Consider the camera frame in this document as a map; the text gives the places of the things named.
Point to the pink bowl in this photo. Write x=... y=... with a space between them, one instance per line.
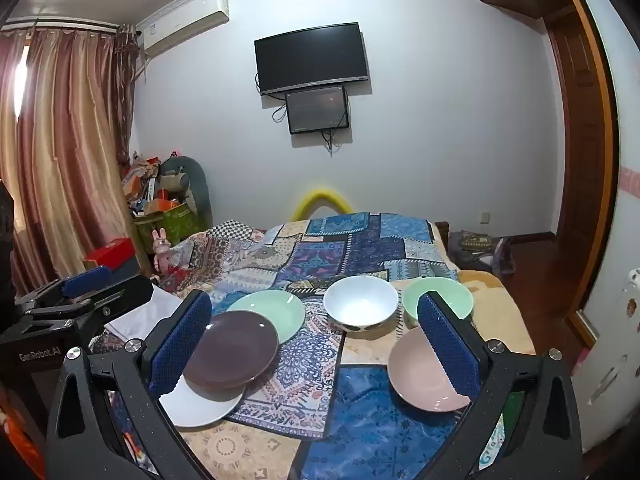
x=415 y=365

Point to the white bowl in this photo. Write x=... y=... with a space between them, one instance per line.
x=360 y=300

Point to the white cloth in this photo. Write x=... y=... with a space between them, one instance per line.
x=150 y=315

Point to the brown plate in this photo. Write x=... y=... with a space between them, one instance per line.
x=230 y=347

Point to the red box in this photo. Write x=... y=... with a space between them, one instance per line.
x=110 y=252

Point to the black wall television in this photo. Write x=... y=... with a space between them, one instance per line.
x=310 y=57

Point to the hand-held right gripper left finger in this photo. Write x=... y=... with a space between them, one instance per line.
x=180 y=347

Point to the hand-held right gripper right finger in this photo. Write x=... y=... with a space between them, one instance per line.
x=447 y=352

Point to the dark bag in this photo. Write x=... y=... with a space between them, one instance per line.
x=475 y=247

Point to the green plate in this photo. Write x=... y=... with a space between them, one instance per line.
x=275 y=310

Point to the curtain rail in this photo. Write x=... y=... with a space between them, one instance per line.
x=60 y=22

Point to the wall air conditioner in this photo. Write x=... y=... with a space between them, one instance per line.
x=185 y=22

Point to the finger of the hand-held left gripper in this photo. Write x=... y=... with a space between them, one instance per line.
x=85 y=280
x=120 y=295

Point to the person's orange clothing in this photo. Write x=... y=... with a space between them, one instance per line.
x=17 y=440

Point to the wooden door frame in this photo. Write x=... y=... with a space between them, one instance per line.
x=585 y=160

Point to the patchwork blanket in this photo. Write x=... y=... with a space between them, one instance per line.
x=350 y=255

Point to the pink bunny toy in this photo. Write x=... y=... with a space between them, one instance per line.
x=161 y=250

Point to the brown curtains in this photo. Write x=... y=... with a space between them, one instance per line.
x=60 y=160

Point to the green storage box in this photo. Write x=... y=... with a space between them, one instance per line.
x=175 y=225

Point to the wall outlet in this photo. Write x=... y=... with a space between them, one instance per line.
x=485 y=217

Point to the white suitcase with stickers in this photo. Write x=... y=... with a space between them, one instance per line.
x=610 y=360

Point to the green bowl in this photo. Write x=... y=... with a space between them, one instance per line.
x=452 y=295

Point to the small black monitor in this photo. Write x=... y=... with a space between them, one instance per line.
x=315 y=110

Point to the white plate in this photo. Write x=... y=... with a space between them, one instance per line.
x=200 y=410

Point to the yellow foam tube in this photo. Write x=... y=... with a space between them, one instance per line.
x=320 y=194

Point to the beige blanket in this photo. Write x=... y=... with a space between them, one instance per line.
x=500 y=310

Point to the pile of boxes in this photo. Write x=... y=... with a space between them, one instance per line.
x=142 y=180

